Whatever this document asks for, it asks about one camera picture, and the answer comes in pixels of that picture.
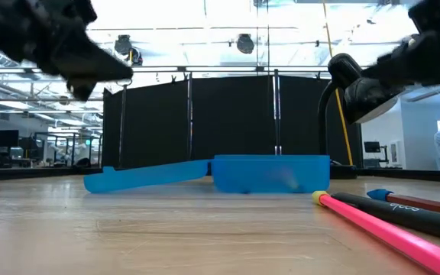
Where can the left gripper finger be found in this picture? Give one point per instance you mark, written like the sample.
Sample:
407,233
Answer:
90,61
81,88

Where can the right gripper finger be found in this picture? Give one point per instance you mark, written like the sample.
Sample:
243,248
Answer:
392,70

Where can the brown pencil with blue cap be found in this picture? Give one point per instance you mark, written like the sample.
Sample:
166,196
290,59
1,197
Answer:
426,203

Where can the pink pencil with yellow eraser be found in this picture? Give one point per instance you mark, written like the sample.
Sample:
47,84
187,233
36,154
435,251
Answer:
388,235

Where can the blue plastic supply box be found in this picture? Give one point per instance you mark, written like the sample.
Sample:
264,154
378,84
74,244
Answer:
269,173

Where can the black desk lamp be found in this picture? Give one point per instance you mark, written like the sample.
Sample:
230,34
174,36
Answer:
365,99

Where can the small black monitor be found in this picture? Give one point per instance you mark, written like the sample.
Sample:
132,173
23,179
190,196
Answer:
372,147

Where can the black computer monitor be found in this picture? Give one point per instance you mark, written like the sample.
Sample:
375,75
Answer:
5,138

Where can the black pen with white print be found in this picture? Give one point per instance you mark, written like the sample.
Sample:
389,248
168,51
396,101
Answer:
403,215

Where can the black partition screen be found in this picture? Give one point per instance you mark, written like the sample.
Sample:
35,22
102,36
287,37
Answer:
231,114

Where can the black frame-mounted camera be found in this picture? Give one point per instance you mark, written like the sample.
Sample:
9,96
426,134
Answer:
123,45
245,44

